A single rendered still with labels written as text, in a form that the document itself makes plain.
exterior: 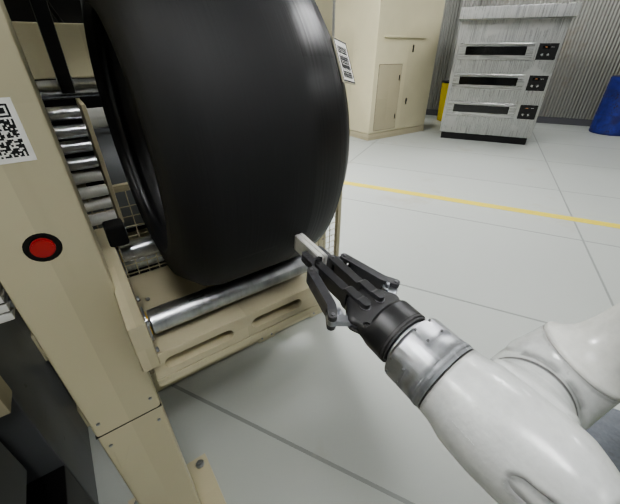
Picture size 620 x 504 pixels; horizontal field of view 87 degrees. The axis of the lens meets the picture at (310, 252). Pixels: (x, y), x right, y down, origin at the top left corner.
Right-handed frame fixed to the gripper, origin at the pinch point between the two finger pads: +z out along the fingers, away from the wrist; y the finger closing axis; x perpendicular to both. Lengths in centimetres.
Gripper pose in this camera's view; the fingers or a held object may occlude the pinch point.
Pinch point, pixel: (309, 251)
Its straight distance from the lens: 52.0
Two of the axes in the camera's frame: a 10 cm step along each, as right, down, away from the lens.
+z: -5.8, -5.4, 6.1
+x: -0.7, 7.8, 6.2
